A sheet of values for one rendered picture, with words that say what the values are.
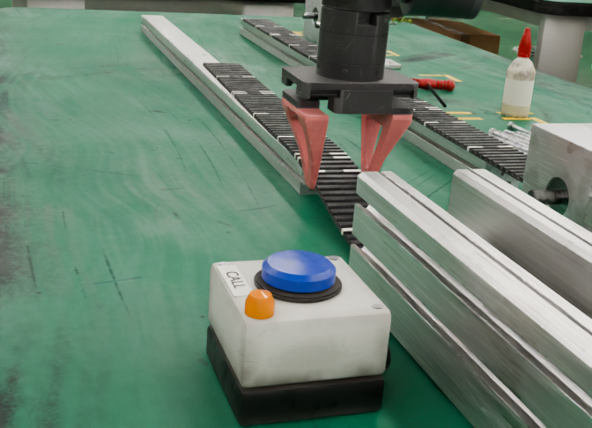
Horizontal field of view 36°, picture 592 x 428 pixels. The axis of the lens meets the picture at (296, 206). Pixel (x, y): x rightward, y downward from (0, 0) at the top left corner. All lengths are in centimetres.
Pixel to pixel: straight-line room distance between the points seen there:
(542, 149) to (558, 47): 250
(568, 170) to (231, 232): 27
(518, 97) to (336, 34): 54
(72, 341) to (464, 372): 23
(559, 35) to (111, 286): 274
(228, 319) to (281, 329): 4
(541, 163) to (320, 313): 35
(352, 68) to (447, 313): 29
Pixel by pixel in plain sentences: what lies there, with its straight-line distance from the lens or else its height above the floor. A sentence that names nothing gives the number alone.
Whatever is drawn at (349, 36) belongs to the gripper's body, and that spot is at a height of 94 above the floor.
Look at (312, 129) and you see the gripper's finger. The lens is 73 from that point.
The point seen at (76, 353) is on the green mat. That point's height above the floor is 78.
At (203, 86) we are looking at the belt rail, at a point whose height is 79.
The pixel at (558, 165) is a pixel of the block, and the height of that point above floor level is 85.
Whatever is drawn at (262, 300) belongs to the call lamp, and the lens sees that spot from 45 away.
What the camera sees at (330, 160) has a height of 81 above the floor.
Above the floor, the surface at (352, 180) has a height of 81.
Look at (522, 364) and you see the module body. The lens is 44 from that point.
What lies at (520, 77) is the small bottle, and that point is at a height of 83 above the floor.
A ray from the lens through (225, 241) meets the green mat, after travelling 71.
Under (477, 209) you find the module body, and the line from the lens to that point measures 62.
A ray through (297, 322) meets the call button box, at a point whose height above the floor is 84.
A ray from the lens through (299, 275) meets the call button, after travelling 47.
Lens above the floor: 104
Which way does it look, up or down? 19 degrees down
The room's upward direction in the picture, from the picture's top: 4 degrees clockwise
